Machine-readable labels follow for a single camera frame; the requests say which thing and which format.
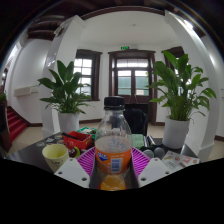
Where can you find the red box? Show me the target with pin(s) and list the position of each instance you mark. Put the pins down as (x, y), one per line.
(78, 140)

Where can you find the dark wooden glazed door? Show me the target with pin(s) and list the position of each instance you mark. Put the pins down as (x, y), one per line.
(131, 80)

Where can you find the white wall radiator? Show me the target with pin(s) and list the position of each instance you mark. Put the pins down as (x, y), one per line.
(26, 90)

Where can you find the larger potted leafy plant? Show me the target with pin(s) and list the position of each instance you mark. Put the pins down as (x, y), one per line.
(180, 90)

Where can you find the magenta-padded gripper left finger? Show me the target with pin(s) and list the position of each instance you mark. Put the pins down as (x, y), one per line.
(85, 163)

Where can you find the green notebook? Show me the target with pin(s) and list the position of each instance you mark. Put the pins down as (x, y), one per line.
(138, 141)

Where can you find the green exit sign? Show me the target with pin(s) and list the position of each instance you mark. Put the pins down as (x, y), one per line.
(124, 48)

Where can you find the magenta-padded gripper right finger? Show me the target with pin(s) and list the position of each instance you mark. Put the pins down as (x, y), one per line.
(140, 163)

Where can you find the printed paper leaflet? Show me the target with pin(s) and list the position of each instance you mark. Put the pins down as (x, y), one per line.
(178, 160)

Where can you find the smaller potted leafy plant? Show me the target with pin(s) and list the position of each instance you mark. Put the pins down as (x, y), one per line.
(65, 90)

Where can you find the red carpeted staircase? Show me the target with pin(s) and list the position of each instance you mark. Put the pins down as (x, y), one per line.
(16, 123)

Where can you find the black chair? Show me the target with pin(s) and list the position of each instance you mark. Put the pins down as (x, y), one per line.
(136, 121)

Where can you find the grey-headed microphone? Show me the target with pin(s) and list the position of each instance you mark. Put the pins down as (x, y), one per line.
(148, 153)
(159, 152)

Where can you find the orange soda plastic bottle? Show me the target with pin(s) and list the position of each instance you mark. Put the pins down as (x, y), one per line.
(113, 156)

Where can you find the dark-framed window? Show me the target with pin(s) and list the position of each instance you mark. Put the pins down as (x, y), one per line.
(176, 51)
(86, 66)

